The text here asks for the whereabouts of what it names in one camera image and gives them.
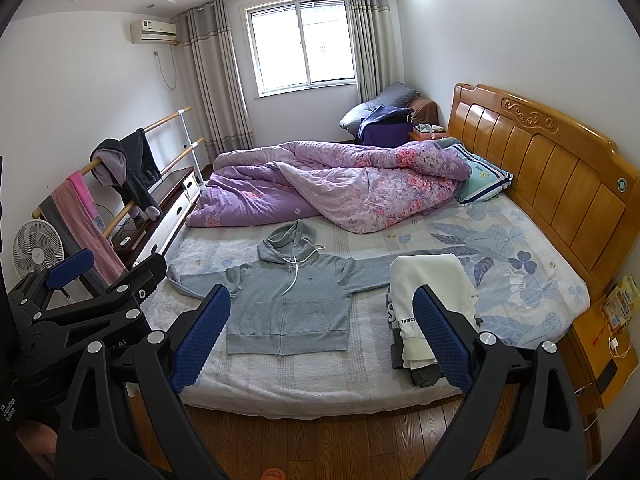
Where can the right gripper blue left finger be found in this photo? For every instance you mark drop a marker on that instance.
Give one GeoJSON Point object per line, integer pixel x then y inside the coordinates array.
{"type": "Point", "coordinates": [161, 363]}

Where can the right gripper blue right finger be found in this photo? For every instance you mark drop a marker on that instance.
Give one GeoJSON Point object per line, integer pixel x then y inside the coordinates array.
{"type": "Point", "coordinates": [543, 438]}

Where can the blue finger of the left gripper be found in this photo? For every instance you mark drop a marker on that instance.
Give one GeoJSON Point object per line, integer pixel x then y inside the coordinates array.
{"type": "Point", "coordinates": [70, 269]}

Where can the grey zip hoodie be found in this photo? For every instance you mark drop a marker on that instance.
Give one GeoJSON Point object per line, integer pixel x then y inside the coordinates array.
{"type": "Point", "coordinates": [294, 298]}

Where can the dark folded clothes stack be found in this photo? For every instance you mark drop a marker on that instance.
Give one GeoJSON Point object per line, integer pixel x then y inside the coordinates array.
{"type": "Point", "coordinates": [421, 377]}

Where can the white floor fan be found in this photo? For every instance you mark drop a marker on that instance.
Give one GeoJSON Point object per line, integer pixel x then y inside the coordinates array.
{"type": "Point", "coordinates": [36, 247]}

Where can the pink towel on rack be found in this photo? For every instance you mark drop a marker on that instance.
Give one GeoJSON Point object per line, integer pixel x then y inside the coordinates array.
{"type": "Point", "coordinates": [66, 211]}

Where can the dark jacket on rack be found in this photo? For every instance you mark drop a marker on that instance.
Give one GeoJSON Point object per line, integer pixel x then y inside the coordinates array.
{"type": "Point", "coordinates": [129, 167]}

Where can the white wooden tv cabinet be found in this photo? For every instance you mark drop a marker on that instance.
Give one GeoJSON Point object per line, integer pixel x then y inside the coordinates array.
{"type": "Point", "coordinates": [176, 195]}

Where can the yellow snack bag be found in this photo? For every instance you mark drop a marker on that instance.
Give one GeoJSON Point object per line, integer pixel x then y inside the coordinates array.
{"type": "Point", "coordinates": [620, 303]}

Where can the left grey curtain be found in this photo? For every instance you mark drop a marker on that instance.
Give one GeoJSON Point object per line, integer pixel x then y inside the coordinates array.
{"type": "Point", "coordinates": [213, 73]}

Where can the grey curtain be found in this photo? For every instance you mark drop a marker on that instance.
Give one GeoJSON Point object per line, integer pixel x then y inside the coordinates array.
{"type": "Point", "coordinates": [374, 46]}
{"type": "Point", "coordinates": [213, 73]}

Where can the green blue pillow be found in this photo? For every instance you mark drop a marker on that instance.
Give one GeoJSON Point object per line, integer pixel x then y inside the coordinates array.
{"type": "Point", "coordinates": [486, 180]}

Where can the white air conditioner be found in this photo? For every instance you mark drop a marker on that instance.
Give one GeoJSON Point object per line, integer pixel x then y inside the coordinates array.
{"type": "Point", "coordinates": [153, 32]}

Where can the wooden headboard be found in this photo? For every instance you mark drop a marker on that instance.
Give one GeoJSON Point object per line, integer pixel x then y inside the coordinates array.
{"type": "Point", "coordinates": [568, 178]}

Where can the purple floral quilt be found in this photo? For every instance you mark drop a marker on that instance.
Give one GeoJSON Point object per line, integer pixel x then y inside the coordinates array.
{"type": "Point", "coordinates": [361, 189]}

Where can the wooden nightstand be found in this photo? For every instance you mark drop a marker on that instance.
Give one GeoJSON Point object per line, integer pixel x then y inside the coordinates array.
{"type": "Point", "coordinates": [424, 131]}

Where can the window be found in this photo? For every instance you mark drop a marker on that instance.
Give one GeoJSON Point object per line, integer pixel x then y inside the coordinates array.
{"type": "Point", "coordinates": [300, 45]}

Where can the dark purple blanket pile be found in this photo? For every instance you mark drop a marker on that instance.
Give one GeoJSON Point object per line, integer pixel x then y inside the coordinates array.
{"type": "Point", "coordinates": [386, 127]}

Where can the blue grey pillow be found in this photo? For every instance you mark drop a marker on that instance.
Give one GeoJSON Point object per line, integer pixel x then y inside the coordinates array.
{"type": "Point", "coordinates": [395, 95]}

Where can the right grey curtain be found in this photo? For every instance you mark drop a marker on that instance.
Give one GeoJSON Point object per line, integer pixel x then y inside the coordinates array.
{"type": "Point", "coordinates": [374, 46]}

